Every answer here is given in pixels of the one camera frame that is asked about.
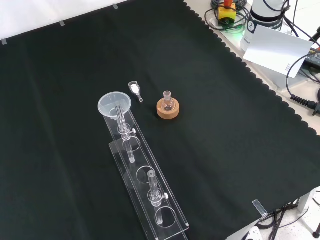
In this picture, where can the clear acrylic funnel stand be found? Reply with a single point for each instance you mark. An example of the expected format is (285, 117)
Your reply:
(150, 160)

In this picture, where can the grey tape piece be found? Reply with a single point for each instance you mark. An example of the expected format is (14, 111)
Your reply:
(3, 41)
(115, 6)
(62, 23)

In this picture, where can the yellow stop button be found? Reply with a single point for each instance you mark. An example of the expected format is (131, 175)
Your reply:
(226, 13)

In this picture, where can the small round-bottom glass flask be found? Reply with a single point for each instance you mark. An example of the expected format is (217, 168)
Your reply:
(167, 103)

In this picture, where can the black electronic box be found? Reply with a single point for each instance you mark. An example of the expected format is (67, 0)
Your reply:
(313, 60)

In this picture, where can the clear tape strip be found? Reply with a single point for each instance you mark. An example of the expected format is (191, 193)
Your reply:
(259, 207)

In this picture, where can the white power strip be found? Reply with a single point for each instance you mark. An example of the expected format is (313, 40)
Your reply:
(254, 233)

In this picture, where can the clear plastic funnel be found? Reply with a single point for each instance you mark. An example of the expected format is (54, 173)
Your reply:
(113, 101)

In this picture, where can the pale board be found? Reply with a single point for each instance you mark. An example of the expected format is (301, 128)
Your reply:
(277, 51)

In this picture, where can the black cloth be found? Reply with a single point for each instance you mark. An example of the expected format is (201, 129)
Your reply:
(75, 125)

